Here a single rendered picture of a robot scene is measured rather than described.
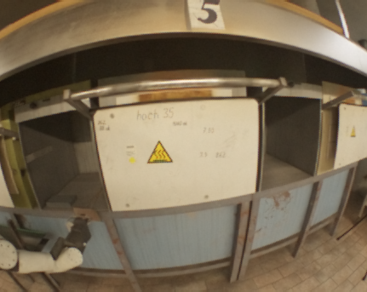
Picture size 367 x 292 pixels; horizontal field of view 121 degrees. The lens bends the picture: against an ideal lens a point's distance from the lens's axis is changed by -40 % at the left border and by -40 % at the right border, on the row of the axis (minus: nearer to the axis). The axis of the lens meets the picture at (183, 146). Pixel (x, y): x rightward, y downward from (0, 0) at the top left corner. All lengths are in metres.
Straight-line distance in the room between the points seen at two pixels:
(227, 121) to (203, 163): 0.18
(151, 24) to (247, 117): 0.46
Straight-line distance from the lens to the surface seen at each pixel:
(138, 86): 0.49
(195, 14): 0.49
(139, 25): 0.46
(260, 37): 0.53
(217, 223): 1.05
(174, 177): 0.64
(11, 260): 0.54
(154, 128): 0.60
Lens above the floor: 1.31
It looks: 13 degrees down
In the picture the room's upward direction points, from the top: 4 degrees counter-clockwise
